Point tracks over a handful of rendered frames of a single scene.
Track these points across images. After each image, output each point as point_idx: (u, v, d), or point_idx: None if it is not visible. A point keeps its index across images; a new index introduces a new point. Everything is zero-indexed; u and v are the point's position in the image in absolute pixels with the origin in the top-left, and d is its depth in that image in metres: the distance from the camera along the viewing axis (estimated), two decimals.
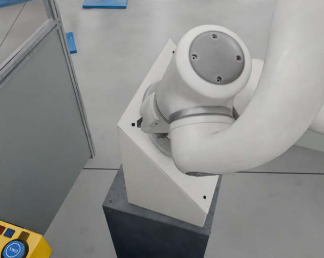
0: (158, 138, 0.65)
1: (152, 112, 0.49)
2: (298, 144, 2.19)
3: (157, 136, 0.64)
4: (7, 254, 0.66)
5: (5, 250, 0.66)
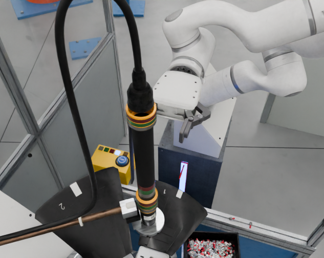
0: None
1: (165, 73, 0.73)
2: (285, 126, 2.80)
3: None
4: (120, 161, 1.27)
5: (117, 159, 1.27)
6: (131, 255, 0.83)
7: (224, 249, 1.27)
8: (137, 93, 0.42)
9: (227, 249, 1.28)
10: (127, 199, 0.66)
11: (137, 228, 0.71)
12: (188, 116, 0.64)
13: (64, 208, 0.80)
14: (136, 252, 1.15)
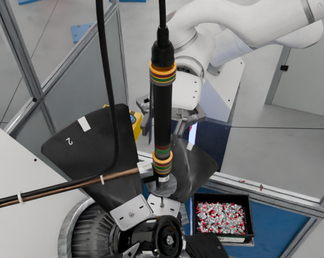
0: (144, 123, 0.63)
1: None
2: (291, 107, 2.76)
3: (144, 120, 0.63)
4: None
5: None
6: (142, 196, 0.79)
7: (235, 211, 1.23)
8: (162, 48, 0.48)
9: (237, 210, 1.24)
10: (144, 161, 0.72)
11: (152, 190, 0.77)
12: (182, 116, 0.64)
13: (72, 143, 0.75)
14: None
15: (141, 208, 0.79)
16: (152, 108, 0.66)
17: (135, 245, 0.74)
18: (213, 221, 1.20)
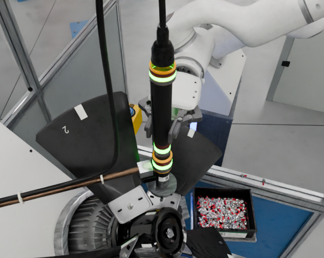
0: (148, 125, 0.62)
1: None
2: (292, 104, 2.73)
3: (148, 122, 0.63)
4: None
5: None
6: (141, 187, 0.76)
7: (237, 206, 1.20)
8: (161, 48, 0.48)
9: (239, 205, 1.21)
10: (144, 160, 0.72)
11: (152, 190, 0.77)
12: (177, 116, 0.64)
13: (68, 131, 0.72)
14: None
15: (139, 199, 0.76)
16: None
17: (134, 238, 0.71)
18: (215, 216, 1.17)
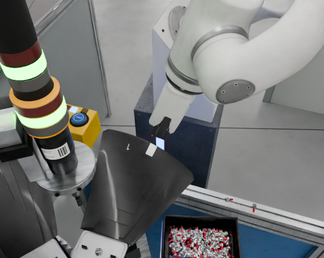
0: (166, 137, 0.65)
1: (186, 96, 0.50)
2: (292, 106, 2.46)
3: (166, 136, 0.64)
4: (75, 119, 0.93)
5: (72, 117, 0.93)
6: (55, 242, 0.49)
7: (219, 240, 0.93)
8: None
9: (222, 239, 0.94)
10: (0, 110, 0.31)
11: (37, 179, 0.36)
12: None
13: None
14: None
15: None
16: None
17: None
18: (190, 254, 0.90)
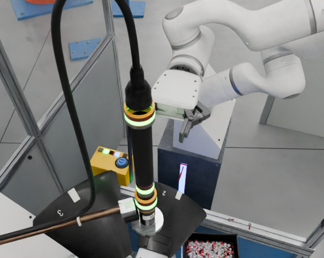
0: None
1: (164, 72, 0.73)
2: (285, 127, 2.81)
3: None
4: (119, 163, 1.27)
5: (117, 160, 1.28)
6: None
7: (224, 250, 1.28)
8: (135, 91, 0.41)
9: (227, 250, 1.28)
10: (126, 199, 0.66)
11: (136, 228, 0.70)
12: (188, 116, 0.64)
13: (164, 195, 1.07)
14: (136, 254, 1.16)
15: None
16: None
17: None
18: None
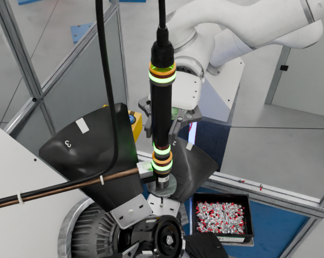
0: (148, 125, 0.62)
1: None
2: (290, 107, 2.76)
3: (148, 122, 0.63)
4: None
5: None
6: (179, 204, 0.89)
7: (235, 211, 1.23)
8: (161, 49, 0.48)
9: (237, 210, 1.24)
10: (144, 162, 0.72)
11: (152, 190, 0.77)
12: (177, 116, 0.64)
13: (174, 145, 1.03)
14: None
15: (171, 209, 0.87)
16: None
17: (149, 208, 0.80)
18: (213, 220, 1.20)
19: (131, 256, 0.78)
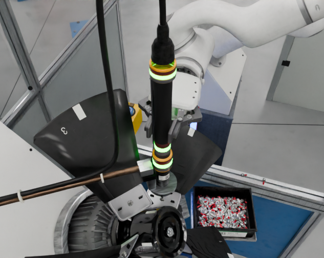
0: (148, 125, 0.62)
1: None
2: (293, 103, 2.73)
3: (148, 122, 0.63)
4: None
5: None
6: (180, 196, 0.85)
7: (237, 205, 1.20)
8: (162, 46, 0.48)
9: (239, 205, 1.20)
10: (144, 159, 0.72)
11: (152, 189, 0.77)
12: (177, 116, 0.64)
13: None
14: None
15: (171, 200, 0.84)
16: None
17: (149, 198, 0.77)
18: (215, 215, 1.17)
19: (130, 249, 0.74)
